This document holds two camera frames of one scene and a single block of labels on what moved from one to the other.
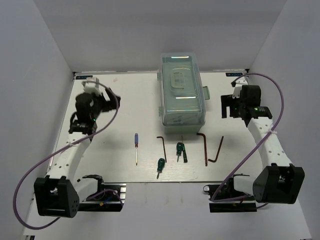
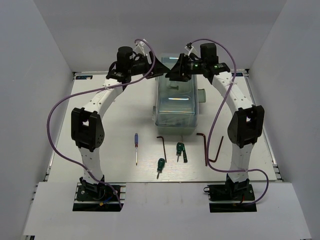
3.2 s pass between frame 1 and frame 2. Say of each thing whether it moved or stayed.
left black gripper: moved
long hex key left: stayed
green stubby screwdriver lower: stayed
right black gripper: moved
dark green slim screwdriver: stayed
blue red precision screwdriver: stayed
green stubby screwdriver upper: stayed
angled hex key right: stayed
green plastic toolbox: moved
